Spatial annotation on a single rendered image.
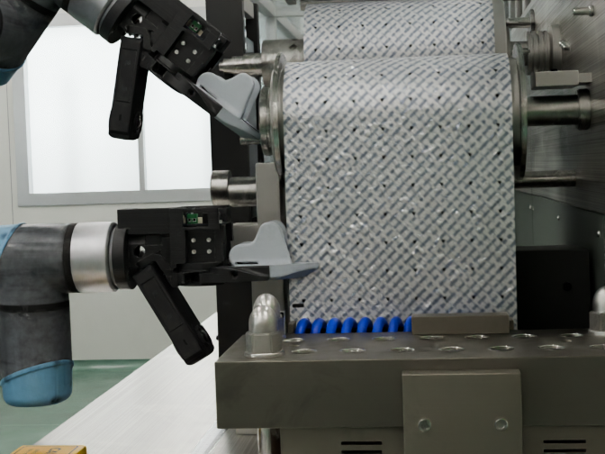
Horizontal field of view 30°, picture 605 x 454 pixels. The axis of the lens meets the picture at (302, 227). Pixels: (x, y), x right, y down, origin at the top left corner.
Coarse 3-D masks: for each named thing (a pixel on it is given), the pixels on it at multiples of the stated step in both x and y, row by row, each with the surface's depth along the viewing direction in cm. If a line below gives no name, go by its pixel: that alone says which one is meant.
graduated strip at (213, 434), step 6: (216, 420) 135; (216, 426) 132; (210, 432) 129; (216, 432) 128; (222, 432) 128; (204, 438) 126; (210, 438) 126; (216, 438) 126; (198, 444) 123; (204, 444) 123; (210, 444) 123; (216, 444) 123; (192, 450) 121; (198, 450) 120; (204, 450) 120; (210, 450) 120
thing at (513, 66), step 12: (516, 60) 119; (516, 72) 117; (516, 84) 116; (516, 96) 116; (516, 108) 115; (516, 120) 116; (516, 132) 116; (516, 144) 117; (516, 156) 118; (276, 168) 122
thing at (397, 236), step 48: (288, 192) 118; (336, 192) 117; (384, 192) 117; (432, 192) 116; (480, 192) 116; (288, 240) 118; (336, 240) 118; (384, 240) 117; (432, 240) 116; (480, 240) 116; (336, 288) 118; (384, 288) 117; (432, 288) 117; (480, 288) 116
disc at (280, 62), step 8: (280, 56) 121; (280, 64) 120; (280, 72) 120; (272, 96) 117; (272, 104) 117; (280, 144) 118; (280, 152) 118; (280, 160) 118; (280, 168) 119; (280, 176) 120
